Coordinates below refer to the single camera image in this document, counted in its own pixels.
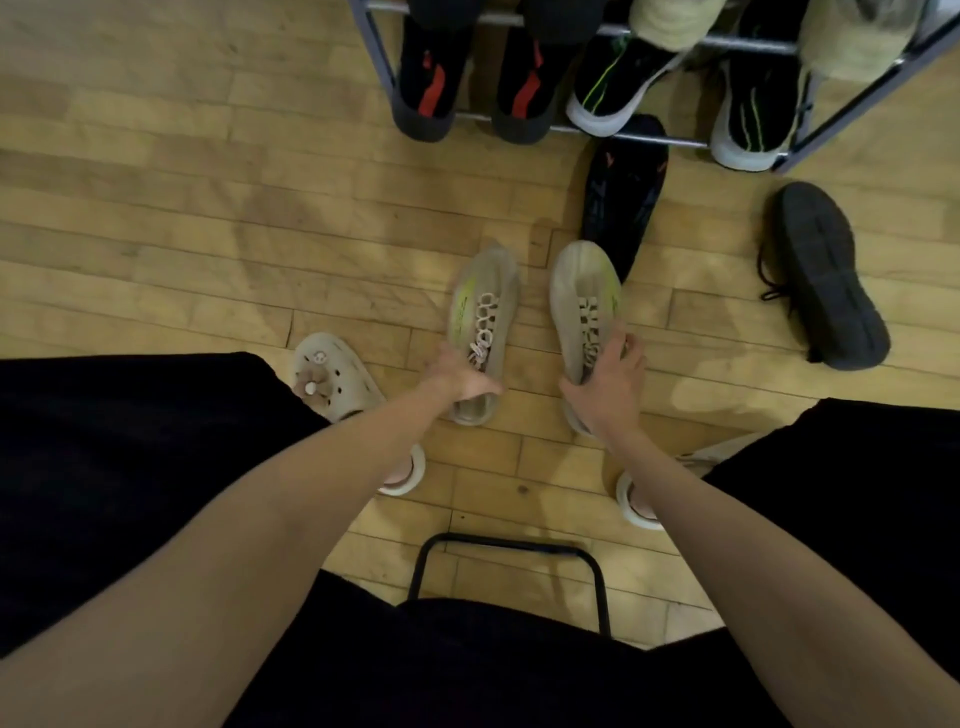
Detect person's left hand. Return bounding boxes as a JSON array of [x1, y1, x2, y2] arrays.
[[419, 341, 505, 410]]

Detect person's right hand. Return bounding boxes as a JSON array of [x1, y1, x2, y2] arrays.
[[558, 322, 648, 445]]

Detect tan knit sneaker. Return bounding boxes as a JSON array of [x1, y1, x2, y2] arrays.
[[447, 243, 521, 427], [549, 239, 625, 438]]

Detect black shoe with orange mark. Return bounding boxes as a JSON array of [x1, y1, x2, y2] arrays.
[[581, 113, 669, 285]]

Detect dark grey laced shoe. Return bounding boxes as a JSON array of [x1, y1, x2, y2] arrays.
[[757, 181, 892, 373]]

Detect black red sneaker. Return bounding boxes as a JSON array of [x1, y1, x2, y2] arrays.
[[491, 26, 579, 145], [391, 14, 478, 144]]

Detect black green-striped sneaker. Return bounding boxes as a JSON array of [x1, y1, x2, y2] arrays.
[[710, 0, 808, 172], [566, 33, 688, 139]]

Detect grey metal shoe rack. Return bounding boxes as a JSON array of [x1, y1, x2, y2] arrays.
[[348, 0, 960, 174]]

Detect black grey strap sneaker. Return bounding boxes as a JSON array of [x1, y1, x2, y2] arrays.
[[408, 0, 485, 31], [521, 0, 605, 46]]

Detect beige chunky sneaker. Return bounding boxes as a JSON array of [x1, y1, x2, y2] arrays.
[[628, 0, 727, 52], [798, 0, 924, 82]]

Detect person's left forearm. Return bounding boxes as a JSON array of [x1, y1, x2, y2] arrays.
[[0, 382, 455, 728]]

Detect person's right forearm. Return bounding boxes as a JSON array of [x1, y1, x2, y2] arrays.
[[603, 431, 960, 728]]

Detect person's black trousers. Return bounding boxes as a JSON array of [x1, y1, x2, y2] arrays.
[[0, 352, 960, 728]]

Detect cream clog with flower charm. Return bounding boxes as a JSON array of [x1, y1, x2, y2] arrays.
[[290, 332, 427, 498]]

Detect cream clog with pink charm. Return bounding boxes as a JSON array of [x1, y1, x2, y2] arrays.
[[616, 433, 759, 532]]

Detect black metal stool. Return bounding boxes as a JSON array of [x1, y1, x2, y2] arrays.
[[407, 533, 613, 639]]

